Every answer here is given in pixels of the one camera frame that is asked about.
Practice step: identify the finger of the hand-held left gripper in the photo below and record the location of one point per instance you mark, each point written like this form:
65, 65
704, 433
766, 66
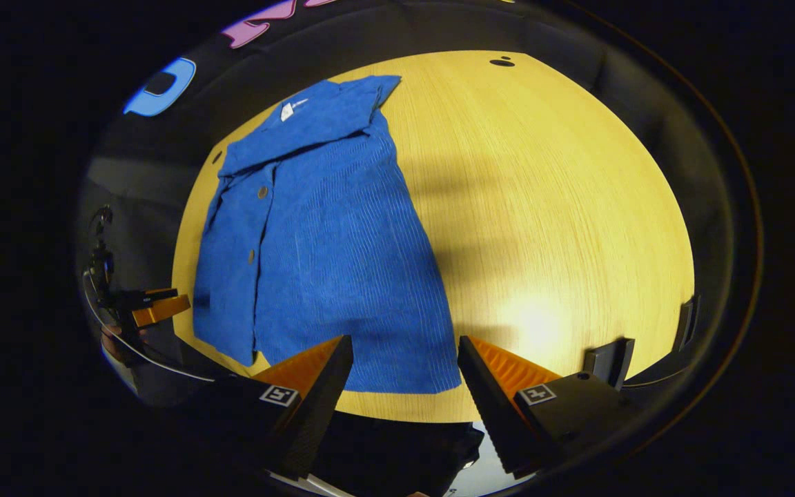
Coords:
152, 295
163, 310

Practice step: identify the black table edge bracket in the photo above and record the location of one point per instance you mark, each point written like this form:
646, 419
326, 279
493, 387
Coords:
608, 362
686, 324

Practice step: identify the person's dark clothing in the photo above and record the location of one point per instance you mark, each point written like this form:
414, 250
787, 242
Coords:
397, 455

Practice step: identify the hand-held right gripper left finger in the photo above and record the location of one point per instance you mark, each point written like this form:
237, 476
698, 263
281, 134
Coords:
321, 407

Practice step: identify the blue ribbed button shirt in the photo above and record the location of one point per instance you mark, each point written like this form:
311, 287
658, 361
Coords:
342, 262

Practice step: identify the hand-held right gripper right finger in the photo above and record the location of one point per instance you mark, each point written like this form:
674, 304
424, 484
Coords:
491, 414

